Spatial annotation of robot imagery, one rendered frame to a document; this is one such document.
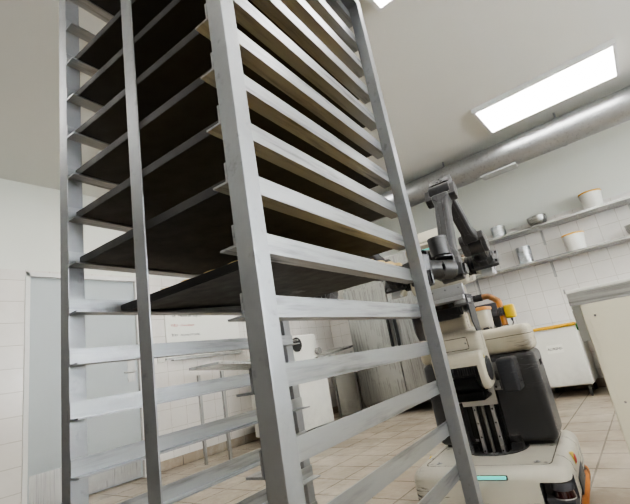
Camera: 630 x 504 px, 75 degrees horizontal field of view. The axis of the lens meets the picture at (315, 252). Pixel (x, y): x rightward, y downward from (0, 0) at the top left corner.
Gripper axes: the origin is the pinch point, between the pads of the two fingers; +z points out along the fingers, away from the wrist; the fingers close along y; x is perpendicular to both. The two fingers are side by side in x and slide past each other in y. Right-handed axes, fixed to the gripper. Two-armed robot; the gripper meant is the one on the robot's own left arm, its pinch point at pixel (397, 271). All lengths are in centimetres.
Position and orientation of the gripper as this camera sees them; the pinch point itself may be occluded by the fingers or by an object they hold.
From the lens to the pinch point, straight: 115.1
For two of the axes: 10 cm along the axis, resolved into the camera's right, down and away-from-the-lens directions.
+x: 4.2, -3.1, -8.5
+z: -8.9, 0.1, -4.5
